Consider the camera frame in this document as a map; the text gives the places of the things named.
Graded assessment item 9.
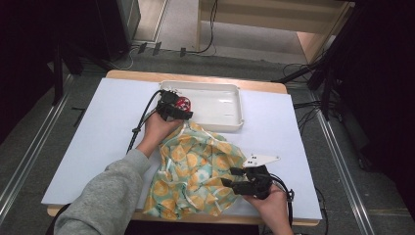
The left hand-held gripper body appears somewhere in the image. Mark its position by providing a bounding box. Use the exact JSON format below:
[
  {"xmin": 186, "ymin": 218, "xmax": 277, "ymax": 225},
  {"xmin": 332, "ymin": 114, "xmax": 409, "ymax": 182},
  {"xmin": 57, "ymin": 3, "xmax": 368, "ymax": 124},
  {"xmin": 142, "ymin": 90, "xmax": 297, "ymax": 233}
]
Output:
[{"xmin": 156, "ymin": 87, "xmax": 180, "ymax": 122}]

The black hanging cable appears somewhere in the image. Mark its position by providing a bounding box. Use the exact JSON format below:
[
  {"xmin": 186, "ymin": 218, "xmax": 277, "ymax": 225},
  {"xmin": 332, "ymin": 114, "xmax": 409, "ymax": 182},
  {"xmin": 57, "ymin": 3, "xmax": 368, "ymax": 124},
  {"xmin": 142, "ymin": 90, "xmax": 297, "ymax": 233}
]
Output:
[{"xmin": 192, "ymin": 0, "xmax": 219, "ymax": 55}]

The black metal stand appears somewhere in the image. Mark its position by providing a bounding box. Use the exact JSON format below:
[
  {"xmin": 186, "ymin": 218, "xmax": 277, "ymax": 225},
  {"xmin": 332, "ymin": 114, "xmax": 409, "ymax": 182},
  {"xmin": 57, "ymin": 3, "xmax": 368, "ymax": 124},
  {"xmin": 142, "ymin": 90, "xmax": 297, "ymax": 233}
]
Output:
[{"xmin": 51, "ymin": 42, "xmax": 84, "ymax": 106}]

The person's left hand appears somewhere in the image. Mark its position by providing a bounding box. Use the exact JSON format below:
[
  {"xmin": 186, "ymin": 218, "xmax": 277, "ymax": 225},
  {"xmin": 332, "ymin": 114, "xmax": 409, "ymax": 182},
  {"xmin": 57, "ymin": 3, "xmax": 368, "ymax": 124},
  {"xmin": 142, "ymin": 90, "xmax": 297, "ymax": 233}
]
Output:
[{"xmin": 136, "ymin": 112, "xmax": 185, "ymax": 160}]

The white floor cable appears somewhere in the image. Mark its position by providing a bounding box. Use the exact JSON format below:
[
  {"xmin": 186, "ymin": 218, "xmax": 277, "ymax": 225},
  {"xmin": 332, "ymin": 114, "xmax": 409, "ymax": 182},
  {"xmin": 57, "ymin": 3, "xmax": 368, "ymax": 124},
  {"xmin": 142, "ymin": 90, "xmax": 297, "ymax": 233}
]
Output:
[{"xmin": 110, "ymin": 46, "xmax": 140, "ymax": 71}]

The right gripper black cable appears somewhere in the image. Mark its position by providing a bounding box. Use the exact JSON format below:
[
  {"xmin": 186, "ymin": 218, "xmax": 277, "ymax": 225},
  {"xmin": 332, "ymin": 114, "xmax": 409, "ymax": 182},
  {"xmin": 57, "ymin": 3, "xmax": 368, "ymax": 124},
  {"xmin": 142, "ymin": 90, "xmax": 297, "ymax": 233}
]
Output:
[{"xmin": 268, "ymin": 173, "xmax": 296, "ymax": 229}]

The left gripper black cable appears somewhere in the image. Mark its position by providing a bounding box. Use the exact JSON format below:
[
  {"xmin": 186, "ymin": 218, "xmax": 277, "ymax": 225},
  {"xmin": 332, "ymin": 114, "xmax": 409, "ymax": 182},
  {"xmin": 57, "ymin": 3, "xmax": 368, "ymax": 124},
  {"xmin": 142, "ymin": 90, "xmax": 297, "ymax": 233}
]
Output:
[{"xmin": 126, "ymin": 89, "xmax": 163, "ymax": 155}]

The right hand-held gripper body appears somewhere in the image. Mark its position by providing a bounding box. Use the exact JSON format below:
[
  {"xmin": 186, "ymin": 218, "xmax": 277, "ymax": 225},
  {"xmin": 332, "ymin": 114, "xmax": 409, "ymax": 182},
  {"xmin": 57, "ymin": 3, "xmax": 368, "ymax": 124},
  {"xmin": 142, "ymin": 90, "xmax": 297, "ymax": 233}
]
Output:
[{"xmin": 243, "ymin": 154, "xmax": 281, "ymax": 200}]

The white plastic tray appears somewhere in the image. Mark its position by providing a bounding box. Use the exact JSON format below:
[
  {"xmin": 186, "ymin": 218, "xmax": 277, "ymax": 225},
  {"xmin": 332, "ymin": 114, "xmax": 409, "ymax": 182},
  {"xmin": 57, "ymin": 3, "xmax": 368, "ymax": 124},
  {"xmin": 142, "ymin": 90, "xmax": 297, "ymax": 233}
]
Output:
[{"xmin": 159, "ymin": 80, "xmax": 245, "ymax": 133}]

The black tripod stand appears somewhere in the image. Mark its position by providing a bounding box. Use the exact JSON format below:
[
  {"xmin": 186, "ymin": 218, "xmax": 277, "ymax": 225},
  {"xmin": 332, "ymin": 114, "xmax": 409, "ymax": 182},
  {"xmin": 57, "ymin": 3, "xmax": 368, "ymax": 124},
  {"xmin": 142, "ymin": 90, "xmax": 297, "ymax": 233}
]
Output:
[{"xmin": 273, "ymin": 6, "xmax": 360, "ymax": 120}]

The person's right hand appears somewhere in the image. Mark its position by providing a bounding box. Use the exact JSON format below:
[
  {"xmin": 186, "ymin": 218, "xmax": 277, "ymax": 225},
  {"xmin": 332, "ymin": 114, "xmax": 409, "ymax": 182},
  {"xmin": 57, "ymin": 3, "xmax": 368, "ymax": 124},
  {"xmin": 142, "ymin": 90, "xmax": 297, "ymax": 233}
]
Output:
[{"xmin": 243, "ymin": 185, "xmax": 295, "ymax": 235}]

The white table cover sheet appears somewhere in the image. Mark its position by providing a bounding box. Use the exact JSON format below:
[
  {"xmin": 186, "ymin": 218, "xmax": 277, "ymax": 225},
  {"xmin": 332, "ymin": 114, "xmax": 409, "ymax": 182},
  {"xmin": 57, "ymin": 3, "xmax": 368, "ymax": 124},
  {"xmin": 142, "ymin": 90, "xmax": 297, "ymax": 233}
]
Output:
[{"xmin": 41, "ymin": 77, "xmax": 323, "ymax": 220}]

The black floor cable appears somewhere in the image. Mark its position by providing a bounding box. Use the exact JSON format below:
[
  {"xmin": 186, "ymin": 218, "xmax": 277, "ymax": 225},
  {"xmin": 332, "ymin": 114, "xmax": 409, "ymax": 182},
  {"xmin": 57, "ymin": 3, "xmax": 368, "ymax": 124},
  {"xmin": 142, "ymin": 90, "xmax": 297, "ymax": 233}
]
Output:
[{"xmin": 314, "ymin": 187, "xmax": 329, "ymax": 235}]

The orange-print green cloth bag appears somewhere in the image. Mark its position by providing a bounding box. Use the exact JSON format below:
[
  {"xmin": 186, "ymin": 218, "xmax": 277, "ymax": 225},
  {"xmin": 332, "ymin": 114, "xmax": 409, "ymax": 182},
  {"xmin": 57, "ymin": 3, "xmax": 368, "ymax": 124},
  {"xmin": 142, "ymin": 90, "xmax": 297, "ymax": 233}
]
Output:
[{"xmin": 142, "ymin": 120, "xmax": 248, "ymax": 220}]

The black floor cables bundle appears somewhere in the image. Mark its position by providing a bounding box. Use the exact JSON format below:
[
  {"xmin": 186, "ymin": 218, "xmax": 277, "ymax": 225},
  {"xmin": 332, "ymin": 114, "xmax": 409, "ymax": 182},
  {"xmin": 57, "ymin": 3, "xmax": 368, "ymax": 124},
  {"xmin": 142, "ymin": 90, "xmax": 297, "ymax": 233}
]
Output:
[{"xmin": 282, "ymin": 63, "xmax": 342, "ymax": 133}]

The metal floor rail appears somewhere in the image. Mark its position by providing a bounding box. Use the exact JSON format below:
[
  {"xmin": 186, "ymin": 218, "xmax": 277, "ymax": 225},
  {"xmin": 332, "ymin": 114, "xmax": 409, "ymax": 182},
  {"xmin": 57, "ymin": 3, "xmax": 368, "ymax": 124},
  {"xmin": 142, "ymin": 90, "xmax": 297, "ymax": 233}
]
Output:
[
  {"xmin": 308, "ymin": 91, "xmax": 376, "ymax": 235},
  {"xmin": 0, "ymin": 74, "xmax": 75, "ymax": 216}
]

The red round can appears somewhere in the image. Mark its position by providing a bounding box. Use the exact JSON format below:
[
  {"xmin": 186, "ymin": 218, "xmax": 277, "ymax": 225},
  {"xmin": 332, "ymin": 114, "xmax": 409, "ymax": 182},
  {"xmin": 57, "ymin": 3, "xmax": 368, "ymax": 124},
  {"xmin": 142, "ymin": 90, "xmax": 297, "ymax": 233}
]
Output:
[{"xmin": 174, "ymin": 96, "xmax": 192, "ymax": 113}]

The light wooden desk frame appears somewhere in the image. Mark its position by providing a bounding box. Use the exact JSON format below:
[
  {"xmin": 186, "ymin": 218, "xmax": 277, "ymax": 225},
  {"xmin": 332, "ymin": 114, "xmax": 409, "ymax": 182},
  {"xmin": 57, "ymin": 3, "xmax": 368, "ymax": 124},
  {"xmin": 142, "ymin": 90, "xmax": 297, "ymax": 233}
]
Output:
[{"xmin": 195, "ymin": 0, "xmax": 355, "ymax": 65}]

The black cabinet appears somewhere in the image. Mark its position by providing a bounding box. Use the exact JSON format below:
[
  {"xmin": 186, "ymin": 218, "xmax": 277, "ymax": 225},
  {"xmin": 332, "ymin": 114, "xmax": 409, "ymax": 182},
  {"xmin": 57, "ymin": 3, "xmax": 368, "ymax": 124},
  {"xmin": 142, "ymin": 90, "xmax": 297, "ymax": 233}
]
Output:
[{"xmin": 94, "ymin": 0, "xmax": 142, "ymax": 62}]

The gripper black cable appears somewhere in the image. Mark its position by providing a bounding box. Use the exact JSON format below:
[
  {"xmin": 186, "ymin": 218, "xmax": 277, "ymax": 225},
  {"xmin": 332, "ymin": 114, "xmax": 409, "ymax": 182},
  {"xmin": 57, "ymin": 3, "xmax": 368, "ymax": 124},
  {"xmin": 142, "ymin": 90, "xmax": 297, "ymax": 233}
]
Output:
[
  {"xmin": 268, "ymin": 173, "xmax": 296, "ymax": 229},
  {"xmin": 126, "ymin": 89, "xmax": 163, "ymax": 155}
]

